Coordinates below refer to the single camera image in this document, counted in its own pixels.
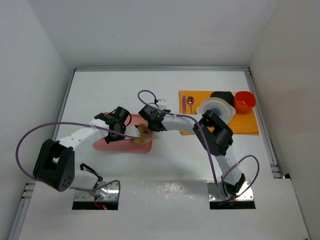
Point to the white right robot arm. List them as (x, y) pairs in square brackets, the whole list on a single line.
[(212, 132)]

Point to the black plate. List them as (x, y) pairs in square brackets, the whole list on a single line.
[(224, 95)]

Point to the purple knife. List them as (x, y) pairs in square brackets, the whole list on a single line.
[(184, 104)]

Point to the golden bread roll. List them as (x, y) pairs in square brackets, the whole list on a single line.
[(145, 135)]

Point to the clear plastic bowl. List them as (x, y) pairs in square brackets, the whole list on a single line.
[(219, 106)]

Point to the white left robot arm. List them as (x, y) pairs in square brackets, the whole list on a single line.
[(55, 164)]

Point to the orange place mat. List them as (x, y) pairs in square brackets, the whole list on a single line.
[(241, 124)]

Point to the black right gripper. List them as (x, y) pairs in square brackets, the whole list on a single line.
[(153, 126)]

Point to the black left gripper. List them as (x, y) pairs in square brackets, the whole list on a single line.
[(110, 136)]

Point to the orange cup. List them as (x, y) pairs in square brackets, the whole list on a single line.
[(244, 102)]

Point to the pink plastic tray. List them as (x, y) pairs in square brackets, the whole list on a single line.
[(142, 146)]

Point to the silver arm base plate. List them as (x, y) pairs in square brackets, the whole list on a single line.
[(108, 193)]

